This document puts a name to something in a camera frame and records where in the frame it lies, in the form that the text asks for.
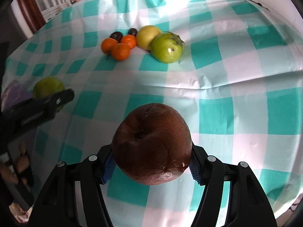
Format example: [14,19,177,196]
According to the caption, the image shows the large green tomato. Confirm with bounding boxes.
[151,32,185,64]

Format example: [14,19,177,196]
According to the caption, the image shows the dark red apple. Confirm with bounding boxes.
[111,103,192,186]

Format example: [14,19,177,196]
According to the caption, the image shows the purple-rimmed white box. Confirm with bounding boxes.
[1,80,32,111]

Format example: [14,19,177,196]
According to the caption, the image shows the orange tangerine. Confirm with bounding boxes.
[101,37,118,55]
[120,34,137,49]
[111,43,130,61]

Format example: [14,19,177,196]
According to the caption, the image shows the left hand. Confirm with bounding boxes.
[1,140,30,185]

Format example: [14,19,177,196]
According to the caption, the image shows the green apple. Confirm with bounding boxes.
[32,76,65,100]

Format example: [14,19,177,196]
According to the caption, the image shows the teal checkered tablecloth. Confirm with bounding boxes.
[4,0,302,217]

